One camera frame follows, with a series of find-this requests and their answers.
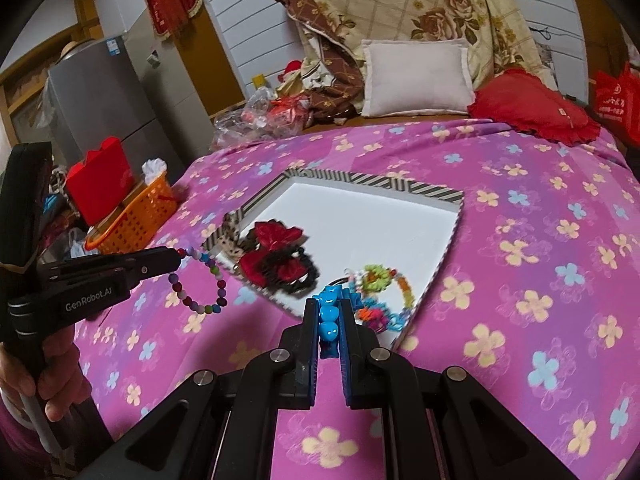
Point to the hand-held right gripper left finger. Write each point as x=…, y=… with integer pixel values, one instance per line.
x=307, y=360

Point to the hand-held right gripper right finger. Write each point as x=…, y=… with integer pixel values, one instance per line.
x=350, y=360

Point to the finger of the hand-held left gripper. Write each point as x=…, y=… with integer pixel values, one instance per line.
x=125, y=266

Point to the leopard print hair scrunchie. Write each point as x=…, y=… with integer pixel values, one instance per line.
x=231, y=246

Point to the red bow hair scrunchie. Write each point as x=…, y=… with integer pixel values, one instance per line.
x=272, y=237

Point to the striped cardboard box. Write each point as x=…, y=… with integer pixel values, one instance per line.
x=360, y=220

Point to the person's left forearm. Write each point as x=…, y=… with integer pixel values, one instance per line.
x=20, y=440

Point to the person's left hand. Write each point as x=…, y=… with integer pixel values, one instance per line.
x=57, y=365

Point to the orange plastic basket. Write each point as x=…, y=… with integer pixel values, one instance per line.
x=135, y=220

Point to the light blue face mask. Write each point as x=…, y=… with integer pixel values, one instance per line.
x=76, y=247

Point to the red box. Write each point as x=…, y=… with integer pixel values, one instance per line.
x=100, y=185

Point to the white plastic bag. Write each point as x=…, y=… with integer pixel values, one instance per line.
x=154, y=167

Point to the grey refrigerator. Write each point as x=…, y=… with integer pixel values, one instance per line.
x=100, y=100

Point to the clear plastic bag pile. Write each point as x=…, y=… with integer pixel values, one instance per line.
x=250, y=115

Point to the wooden cabinet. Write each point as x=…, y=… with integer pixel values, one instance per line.
x=20, y=90

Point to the pink floral bed sheet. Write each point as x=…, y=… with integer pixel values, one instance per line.
x=500, y=210

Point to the wooden door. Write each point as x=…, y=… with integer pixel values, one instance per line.
x=210, y=60

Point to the red white cloth item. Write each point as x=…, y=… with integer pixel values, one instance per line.
x=290, y=72

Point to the brown patterned quilt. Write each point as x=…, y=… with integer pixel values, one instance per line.
x=330, y=80

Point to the white pillow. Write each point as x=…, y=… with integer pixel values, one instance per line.
x=415, y=80

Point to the red heart cushion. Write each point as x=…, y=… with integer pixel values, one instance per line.
x=530, y=105

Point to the cream floral quilt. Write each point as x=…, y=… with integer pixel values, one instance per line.
x=400, y=5

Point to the red shopping bag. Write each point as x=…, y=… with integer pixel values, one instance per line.
x=620, y=95

